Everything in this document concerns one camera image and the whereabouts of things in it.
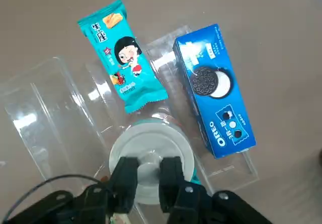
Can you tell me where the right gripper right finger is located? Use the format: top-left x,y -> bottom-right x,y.
158,156 -> 274,224

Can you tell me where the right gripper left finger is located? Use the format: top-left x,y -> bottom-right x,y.
5,157 -> 141,224

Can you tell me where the white metal jar lid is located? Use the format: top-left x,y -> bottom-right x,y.
109,123 -> 196,205

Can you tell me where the clear acrylic display shelf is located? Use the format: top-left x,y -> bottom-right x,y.
0,25 -> 260,224

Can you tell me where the teal snack packet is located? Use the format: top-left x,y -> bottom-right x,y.
77,0 -> 169,114

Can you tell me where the blue Oreo box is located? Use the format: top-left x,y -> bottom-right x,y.
173,24 -> 257,159

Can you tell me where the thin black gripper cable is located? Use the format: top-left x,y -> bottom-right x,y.
4,174 -> 114,221

